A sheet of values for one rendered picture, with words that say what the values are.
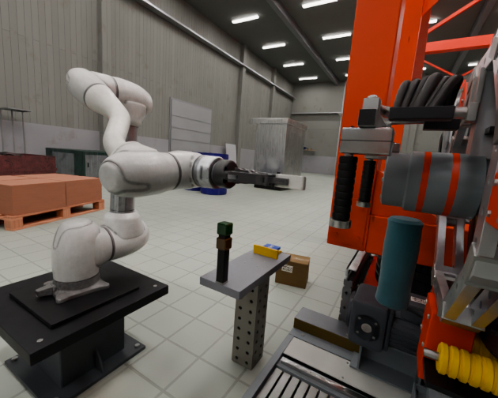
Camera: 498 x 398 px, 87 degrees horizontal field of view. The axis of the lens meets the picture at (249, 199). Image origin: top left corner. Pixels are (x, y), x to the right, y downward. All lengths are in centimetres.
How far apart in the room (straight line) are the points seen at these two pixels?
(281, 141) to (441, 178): 676
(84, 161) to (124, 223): 567
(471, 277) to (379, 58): 93
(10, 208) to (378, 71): 325
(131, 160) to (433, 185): 64
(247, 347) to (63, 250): 80
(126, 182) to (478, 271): 63
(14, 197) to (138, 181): 282
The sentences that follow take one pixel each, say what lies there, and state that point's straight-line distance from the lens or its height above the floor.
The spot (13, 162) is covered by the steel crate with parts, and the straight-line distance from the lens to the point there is 543.
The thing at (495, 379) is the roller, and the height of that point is 52.
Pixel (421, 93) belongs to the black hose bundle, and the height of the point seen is 100.
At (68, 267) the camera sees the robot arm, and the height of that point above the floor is 43.
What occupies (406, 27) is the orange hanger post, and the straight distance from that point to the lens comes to 338.
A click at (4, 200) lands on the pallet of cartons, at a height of 29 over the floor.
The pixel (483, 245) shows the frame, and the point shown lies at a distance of 49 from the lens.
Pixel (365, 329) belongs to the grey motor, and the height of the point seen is 31.
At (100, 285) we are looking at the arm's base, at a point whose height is 33.
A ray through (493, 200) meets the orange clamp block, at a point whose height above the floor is 85.
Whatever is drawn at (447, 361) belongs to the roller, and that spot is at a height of 52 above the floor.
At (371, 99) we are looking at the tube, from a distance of 57.
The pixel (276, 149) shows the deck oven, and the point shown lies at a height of 112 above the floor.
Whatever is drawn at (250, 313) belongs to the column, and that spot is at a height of 25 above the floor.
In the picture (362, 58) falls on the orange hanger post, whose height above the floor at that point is 129.
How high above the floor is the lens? 88
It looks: 9 degrees down
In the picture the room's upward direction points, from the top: 4 degrees clockwise
